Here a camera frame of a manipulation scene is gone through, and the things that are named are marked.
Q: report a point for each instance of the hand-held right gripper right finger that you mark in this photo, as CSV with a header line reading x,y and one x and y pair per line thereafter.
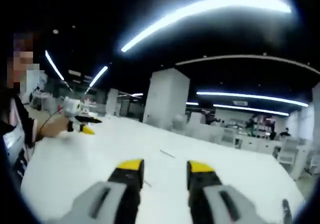
x,y
225,204

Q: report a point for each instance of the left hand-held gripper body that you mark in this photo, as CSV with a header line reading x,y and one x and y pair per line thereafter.
x,y
73,107

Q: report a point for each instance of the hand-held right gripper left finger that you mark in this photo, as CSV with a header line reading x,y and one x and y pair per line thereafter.
x,y
105,199

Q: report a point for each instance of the long white socket holder cover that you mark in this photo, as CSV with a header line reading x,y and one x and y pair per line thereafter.
x,y
167,153

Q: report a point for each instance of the person's left hand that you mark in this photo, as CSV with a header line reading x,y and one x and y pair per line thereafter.
x,y
60,126

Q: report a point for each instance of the narrow ceiling light strip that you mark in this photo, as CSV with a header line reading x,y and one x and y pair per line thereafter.
x,y
53,64
98,76

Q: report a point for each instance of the white office chair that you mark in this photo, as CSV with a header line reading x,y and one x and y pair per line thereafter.
x,y
287,153

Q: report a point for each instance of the short ceiling light strip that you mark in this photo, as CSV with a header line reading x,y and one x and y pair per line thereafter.
x,y
250,109

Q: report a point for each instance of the ceiling air vent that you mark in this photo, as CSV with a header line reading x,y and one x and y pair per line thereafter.
x,y
240,103

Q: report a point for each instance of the long ceiling light strip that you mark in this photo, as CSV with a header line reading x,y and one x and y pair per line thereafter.
x,y
250,97

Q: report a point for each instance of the wide ceiling light strip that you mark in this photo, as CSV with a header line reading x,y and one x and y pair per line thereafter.
x,y
200,4

